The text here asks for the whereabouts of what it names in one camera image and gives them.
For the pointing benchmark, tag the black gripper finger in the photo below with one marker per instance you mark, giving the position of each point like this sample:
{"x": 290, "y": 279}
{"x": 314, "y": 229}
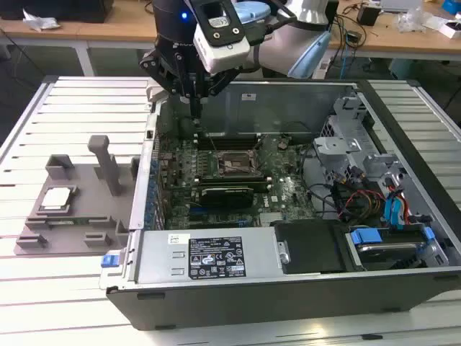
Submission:
{"x": 216, "y": 84}
{"x": 169, "y": 77}

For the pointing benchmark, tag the silver CPU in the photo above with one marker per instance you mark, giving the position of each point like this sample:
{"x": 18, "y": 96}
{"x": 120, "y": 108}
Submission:
{"x": 57, "y": 197}

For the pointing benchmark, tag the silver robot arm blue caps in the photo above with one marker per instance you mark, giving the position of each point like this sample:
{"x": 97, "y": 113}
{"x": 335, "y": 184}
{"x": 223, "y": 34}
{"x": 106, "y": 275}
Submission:
{"x": 273, "y": 54}

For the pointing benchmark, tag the CPU socket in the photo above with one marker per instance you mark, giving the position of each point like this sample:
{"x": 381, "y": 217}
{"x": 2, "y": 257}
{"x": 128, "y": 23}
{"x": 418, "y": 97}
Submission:
{"x": 236, "y": 164}

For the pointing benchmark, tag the thin metal locking lever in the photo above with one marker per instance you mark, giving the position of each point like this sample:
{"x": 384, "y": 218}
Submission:
{"x": 211, "y": 142}

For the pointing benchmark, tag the black RAM slot bank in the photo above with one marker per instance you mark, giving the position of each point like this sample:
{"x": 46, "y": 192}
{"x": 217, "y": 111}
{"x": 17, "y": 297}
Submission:
{"x": 230, "y": 179}
{"x": 223, "y": 143}

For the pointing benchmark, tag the wooden desk white legs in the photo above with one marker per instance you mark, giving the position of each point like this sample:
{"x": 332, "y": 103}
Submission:
{"x": 108, "y": 32}

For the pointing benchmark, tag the large black equipment box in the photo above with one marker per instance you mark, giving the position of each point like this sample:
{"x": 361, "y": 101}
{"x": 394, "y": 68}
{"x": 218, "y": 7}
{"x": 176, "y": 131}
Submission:
{"x": 93, "y": 11}

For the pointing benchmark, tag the round coin cell battery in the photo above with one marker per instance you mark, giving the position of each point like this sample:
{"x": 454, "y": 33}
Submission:
{"x": 282, "y": 145}

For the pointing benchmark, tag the white power strip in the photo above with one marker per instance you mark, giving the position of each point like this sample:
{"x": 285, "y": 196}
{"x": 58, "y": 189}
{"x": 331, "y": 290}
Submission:
{"x": 322, "y": 68}

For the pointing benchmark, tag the black graphics card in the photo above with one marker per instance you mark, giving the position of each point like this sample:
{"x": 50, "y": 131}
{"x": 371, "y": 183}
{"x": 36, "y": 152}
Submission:
{"x": 227, "y": 198}

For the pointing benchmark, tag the green motherboard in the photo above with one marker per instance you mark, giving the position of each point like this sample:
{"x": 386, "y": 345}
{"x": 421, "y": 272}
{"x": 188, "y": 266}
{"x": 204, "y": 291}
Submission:
{"x": 288, "y": 187}

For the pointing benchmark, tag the crumpled white paper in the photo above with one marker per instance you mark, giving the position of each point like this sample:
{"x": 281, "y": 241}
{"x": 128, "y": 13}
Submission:
{"x": 41, "y": 22}

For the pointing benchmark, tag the silver metal drive cage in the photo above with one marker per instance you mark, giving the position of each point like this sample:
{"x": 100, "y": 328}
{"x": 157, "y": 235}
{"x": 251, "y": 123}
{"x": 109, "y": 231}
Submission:
{"x": 335, "y": 147}

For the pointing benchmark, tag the silver chipset heatsink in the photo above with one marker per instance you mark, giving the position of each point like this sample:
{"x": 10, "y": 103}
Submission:
{"x": 272, "y": 219}

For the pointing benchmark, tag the gray parts rack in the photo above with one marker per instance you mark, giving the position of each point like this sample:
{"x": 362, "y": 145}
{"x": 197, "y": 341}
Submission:
{"x": 83, "y": 216}

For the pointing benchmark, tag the small black box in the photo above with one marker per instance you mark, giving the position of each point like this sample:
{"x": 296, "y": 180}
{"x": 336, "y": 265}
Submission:
{"x": 367, "y": 16}

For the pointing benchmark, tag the silver power supply unit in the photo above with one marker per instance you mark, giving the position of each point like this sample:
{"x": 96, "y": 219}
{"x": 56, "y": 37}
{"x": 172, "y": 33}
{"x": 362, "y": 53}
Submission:
{"x": 162, "y": 259}

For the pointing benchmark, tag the wooden desk with clutter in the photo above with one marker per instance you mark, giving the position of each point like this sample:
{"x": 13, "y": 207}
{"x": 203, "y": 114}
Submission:
{"x": 396, "y": 43}

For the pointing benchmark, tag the black plastic shroud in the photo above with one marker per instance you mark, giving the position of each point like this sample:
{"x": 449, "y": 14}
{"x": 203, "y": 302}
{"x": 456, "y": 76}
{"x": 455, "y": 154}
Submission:
{"x": 309, "y": 245}

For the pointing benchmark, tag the teal bin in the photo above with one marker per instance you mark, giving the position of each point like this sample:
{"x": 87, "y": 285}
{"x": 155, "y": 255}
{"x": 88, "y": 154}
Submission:
{"x": 407, "y": 68}

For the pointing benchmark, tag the blue case latch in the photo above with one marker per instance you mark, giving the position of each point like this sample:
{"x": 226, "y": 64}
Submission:
{"x": 109, "y": 261}

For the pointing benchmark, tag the silver flat device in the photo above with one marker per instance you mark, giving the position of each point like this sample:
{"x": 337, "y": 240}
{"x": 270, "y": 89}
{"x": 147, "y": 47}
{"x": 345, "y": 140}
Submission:
{"x": 401, "y": 4}

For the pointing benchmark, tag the clear plastic bags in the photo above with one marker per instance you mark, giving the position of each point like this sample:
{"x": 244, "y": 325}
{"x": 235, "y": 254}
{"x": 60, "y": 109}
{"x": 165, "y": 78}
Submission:
{"x": 414, "y": 19}

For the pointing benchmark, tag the hard disk in blue carrier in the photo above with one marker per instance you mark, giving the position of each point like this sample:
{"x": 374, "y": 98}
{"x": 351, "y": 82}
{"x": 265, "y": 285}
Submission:
{"x": 365, "y": 238}

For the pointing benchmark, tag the black open PC case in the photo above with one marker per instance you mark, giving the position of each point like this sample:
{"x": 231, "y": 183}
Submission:
{"x": 252, "y": 302}

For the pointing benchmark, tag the white cardboard box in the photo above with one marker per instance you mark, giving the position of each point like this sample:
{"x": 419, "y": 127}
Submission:
{"x": 452, "y": 32}

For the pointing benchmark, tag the blue plastic item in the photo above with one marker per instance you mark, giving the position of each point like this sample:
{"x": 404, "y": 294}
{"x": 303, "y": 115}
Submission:
{"x": 452, "y": 5}

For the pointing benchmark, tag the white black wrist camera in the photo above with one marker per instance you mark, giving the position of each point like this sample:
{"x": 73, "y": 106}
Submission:
{"x": 223, "y": 54}

